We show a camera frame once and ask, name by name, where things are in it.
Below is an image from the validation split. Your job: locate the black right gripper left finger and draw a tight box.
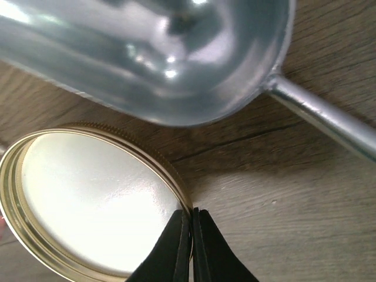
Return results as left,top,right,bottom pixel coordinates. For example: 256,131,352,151
127,210,191,282

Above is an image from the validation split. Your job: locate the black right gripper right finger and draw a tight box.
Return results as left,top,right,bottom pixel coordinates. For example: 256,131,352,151
192,207,257,282

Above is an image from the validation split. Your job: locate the round white jar lid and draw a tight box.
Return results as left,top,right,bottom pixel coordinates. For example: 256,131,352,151
1,122,193,281

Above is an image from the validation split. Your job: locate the metal scoop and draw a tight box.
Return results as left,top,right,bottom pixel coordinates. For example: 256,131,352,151
1,1,375,160

